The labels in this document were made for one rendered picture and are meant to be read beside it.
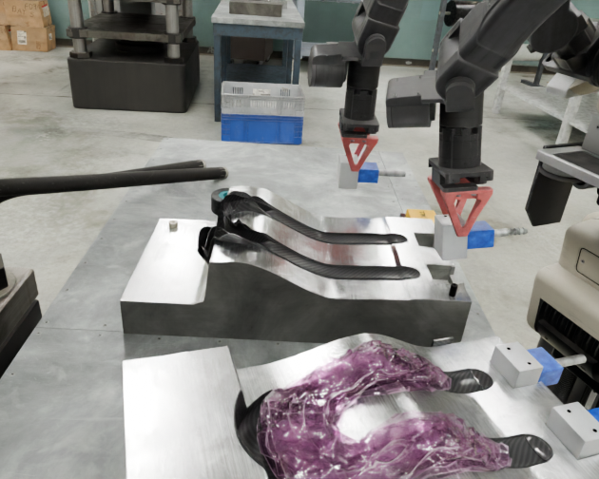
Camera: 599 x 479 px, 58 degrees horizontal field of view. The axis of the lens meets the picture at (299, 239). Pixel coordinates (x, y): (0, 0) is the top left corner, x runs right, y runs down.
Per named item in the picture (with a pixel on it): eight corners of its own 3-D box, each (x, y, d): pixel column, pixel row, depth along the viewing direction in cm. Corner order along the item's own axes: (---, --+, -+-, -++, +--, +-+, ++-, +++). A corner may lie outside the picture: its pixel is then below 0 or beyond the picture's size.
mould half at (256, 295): (423, 260, 103) (436, 197, 97) (458, 350, 80) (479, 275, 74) (162, 246, 101) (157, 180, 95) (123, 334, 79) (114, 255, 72)
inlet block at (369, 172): (400, 182, 109) (404, 156, 106) (405, 191, 104) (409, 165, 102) (337, 179, 108) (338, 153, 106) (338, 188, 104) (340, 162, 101)
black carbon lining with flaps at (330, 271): (403, 242, 94) (412, 193, 90) (421, 295, 80) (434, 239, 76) (205, 231, 93) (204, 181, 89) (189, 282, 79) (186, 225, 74)
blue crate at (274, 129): (298, 129, 435) (299, 102, 425) (301, 146, 399) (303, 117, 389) (222, 125, 430) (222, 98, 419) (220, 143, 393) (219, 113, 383)
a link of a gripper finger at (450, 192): (442, 243, 74) (444, 178, 71) (430, 226, 81) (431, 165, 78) (491, 239, 74) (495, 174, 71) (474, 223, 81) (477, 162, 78)
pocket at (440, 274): (450, 285, 86) (454, 265, 84) (458, 304, 82) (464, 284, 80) (422, 283, 86) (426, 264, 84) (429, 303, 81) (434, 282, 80)
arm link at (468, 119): (484, 81, 68) (484, 76, 73) (429, 83, 70) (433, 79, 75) (482, 135, 70) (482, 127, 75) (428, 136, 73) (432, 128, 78)
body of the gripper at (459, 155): (445, 187, 71) (447, 132, 69) (427, 169, 81) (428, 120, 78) (494, 184, 71) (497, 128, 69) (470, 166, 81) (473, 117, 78)
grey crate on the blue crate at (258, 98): (299, 104, 425) (301, 85, 418) (303, 119, 389) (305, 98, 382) (222, 100, 419) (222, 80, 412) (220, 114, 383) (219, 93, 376)
